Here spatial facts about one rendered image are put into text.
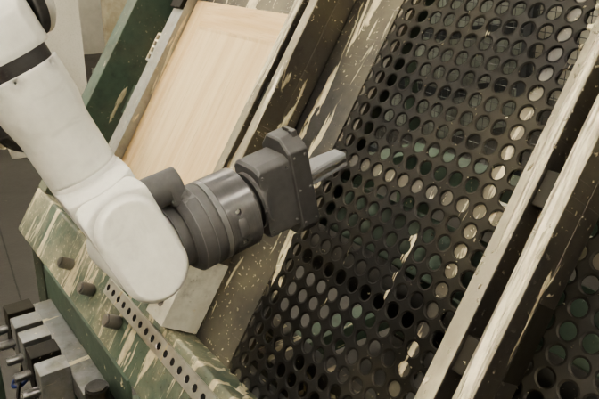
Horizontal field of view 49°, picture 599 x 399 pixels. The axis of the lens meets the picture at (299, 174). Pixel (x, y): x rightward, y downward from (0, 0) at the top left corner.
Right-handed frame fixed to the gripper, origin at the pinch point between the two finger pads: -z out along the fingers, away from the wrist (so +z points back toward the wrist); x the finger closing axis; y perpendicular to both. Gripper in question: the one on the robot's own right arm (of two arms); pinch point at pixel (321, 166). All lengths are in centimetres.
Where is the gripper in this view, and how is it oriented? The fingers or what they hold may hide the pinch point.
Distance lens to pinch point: 74.9
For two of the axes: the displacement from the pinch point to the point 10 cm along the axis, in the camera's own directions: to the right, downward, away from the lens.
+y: -5.8, -2.8, 7.7
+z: -8.0, 3.8, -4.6
